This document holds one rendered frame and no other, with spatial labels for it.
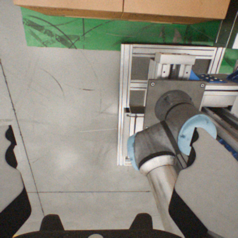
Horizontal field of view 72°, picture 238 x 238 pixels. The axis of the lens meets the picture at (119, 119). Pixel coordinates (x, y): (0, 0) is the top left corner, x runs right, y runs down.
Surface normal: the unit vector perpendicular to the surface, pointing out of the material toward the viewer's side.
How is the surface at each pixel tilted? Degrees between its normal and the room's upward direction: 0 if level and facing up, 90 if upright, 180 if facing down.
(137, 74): 0
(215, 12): 0
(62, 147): 0
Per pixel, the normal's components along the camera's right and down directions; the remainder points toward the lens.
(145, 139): -0.43, -0.57
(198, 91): 0.04, 0.46
